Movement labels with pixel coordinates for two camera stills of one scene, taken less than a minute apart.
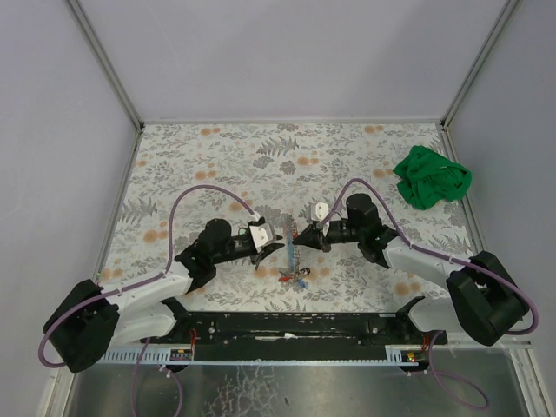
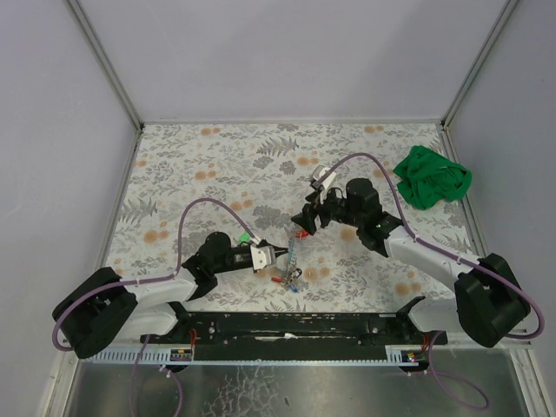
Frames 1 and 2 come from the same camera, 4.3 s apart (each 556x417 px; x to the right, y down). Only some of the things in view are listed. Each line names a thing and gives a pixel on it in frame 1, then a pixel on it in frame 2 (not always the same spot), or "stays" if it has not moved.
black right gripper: (320, 236) to (320, 208)
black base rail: (297, 329) stays
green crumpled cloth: (426, 176) stays
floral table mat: (287, 177) stays
